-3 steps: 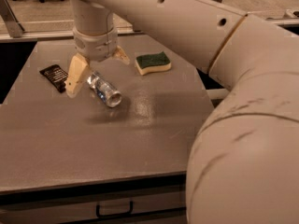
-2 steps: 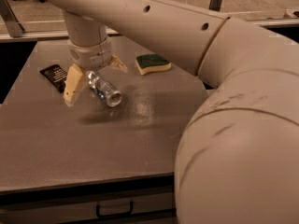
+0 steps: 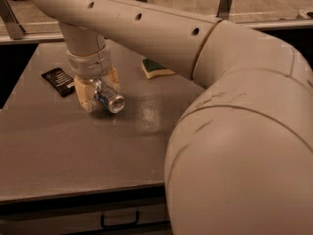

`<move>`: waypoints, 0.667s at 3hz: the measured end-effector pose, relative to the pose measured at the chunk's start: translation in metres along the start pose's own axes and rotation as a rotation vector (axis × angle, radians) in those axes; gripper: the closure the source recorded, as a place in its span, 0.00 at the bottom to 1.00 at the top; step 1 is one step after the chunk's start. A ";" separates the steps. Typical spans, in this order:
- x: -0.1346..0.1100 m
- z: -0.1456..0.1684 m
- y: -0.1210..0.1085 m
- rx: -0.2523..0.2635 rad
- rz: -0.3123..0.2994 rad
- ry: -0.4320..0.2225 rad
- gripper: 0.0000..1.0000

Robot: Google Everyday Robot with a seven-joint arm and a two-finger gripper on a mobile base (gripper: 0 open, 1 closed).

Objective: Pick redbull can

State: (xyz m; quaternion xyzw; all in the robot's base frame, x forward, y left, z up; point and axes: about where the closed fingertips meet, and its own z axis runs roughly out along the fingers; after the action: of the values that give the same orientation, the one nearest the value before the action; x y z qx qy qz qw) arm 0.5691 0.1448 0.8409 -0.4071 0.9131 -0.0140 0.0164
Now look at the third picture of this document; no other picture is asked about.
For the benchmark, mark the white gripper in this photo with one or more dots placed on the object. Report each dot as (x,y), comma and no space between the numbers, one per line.
(88,65)

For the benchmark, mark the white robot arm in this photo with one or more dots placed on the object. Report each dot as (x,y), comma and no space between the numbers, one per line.
(240,159)

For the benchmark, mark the black snack packet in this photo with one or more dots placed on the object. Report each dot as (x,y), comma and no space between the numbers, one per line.
(60,80)

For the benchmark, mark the green yellow sponge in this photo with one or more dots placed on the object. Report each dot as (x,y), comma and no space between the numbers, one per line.
(152,69)

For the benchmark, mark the grey drawer cabinet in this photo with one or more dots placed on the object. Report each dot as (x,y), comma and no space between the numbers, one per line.
(79,213)

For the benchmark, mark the left metal railing bracket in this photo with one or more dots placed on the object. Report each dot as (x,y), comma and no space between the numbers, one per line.
(14,29)

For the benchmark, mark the black drawer handle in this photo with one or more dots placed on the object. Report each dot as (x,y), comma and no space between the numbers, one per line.
(113,220)

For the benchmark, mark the right metal railing bracket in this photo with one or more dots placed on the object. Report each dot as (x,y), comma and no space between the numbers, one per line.
(224,9)

